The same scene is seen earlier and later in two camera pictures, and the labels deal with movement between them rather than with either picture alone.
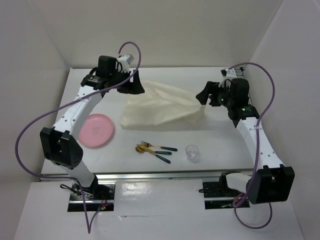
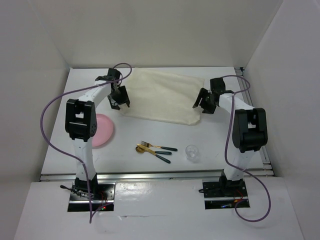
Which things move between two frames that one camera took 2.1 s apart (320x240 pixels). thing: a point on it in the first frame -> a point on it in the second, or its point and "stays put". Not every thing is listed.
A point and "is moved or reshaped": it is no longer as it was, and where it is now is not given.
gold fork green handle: [147, 145] stays put
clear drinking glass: [192, 153] stays put
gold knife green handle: [153, 152] stays put
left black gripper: [134, 88] -> [123, 99]
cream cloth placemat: [162, 107] is moved or reshaped
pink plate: [96, 131] stays put
